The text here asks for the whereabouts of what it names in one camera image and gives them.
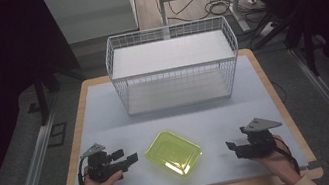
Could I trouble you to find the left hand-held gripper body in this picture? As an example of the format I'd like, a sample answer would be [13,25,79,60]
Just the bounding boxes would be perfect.
[78,138,131,185]

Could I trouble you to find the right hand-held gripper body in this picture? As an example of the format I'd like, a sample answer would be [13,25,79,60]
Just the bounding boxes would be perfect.
[229,113,288,163]

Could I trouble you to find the yellow-green plastic tray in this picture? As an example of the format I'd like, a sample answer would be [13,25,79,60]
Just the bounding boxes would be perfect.
[141,124,206,182]

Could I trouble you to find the white wire shelf rack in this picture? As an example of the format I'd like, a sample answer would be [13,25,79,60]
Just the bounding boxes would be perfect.
[100,13,248,120]

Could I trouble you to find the person's right hand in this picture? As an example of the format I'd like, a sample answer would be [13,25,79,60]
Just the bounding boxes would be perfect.
[250,132,304,185]

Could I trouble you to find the pale grey table mat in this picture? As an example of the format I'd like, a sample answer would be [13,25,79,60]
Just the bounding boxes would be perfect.
[48,46,311,185]

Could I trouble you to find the black floor socket plate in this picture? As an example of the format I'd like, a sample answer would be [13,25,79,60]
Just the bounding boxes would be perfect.
[43,121,71,149]

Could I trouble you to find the black stand leg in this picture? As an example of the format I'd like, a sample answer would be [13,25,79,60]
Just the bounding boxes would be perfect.
[29,65,68,128]
[299,28,324,80]

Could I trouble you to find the white power strip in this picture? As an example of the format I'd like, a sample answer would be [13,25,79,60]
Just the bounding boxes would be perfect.
[257,20,280,39]

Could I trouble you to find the white cabinet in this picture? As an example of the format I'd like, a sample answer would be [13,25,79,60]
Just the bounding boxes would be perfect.
[43,0,142,49]

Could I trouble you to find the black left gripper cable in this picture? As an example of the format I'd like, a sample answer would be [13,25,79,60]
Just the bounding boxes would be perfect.
[74,155,94,185]

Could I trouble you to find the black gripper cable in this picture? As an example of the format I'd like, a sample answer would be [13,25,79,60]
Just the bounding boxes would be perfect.
[74,155,94,185]
[272,133,302,179]

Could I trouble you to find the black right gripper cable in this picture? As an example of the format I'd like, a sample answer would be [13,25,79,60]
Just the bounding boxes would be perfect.
[272,133,302,179]

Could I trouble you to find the black floor cables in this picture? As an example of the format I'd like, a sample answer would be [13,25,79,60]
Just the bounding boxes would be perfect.
[166,0,271,38]

